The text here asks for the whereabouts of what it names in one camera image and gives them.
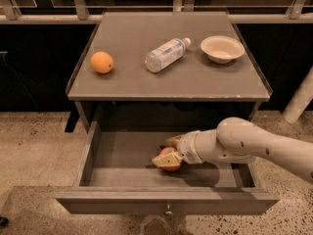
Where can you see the red apple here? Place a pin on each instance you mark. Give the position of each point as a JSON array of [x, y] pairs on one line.
[[169, 160]]

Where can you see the clear plastic water bottle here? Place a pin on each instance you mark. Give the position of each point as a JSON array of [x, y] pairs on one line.
[[166, 54]]

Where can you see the open grey top drawer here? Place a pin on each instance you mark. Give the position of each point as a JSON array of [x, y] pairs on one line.
[[116, 176]]

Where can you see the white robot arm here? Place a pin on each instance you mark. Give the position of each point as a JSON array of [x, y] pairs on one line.
[[238, 141]]

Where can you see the white paper bowl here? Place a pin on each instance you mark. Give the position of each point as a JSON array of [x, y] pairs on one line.
[[222, 49]]

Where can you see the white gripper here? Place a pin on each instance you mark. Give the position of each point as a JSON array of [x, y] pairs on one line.
[[187, 146]]

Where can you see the metal drawer knob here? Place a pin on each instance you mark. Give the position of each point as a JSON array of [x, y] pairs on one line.
[[168, 211]]

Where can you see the grey cabinet with counter top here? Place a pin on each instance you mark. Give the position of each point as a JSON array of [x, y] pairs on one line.
[[129, 37]]

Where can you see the metal railing frame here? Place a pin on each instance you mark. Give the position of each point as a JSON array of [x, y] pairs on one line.
[[238, 11]]

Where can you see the orange fruit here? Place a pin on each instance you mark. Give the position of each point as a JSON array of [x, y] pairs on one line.
[[102, 62]]

